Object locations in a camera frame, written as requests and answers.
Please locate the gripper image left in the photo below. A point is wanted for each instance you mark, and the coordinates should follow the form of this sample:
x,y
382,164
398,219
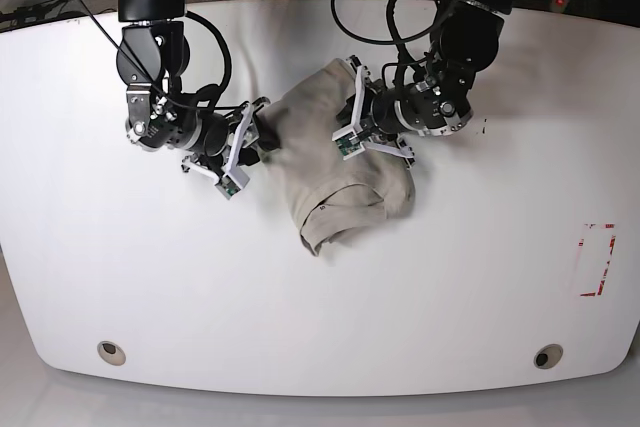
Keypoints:
x,y
213,142

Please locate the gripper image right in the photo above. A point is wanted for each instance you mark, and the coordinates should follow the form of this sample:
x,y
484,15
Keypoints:
x,y
383,116

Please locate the beige T-shirt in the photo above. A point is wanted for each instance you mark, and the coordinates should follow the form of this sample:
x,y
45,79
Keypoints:
x,y
330,198

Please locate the red tape rectangle marking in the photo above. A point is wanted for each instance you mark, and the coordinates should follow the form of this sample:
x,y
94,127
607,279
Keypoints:
x,y
595,251

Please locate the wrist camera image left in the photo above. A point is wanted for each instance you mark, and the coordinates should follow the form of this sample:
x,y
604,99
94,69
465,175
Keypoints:
x,y
232,182

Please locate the black cable image right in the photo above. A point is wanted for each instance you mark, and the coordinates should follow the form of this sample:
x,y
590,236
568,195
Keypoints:
x,y
385,22

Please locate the left table cable grommet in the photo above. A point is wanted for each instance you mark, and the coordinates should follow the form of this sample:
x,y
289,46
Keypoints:
x,y
111,353

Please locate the table cable grommet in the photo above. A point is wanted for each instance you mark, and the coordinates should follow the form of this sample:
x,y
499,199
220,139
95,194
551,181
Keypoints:
x,y
111,353
548,356

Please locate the right table cable grommet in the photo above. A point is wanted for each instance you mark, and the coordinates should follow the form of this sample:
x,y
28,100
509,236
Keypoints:
x,y
548,356

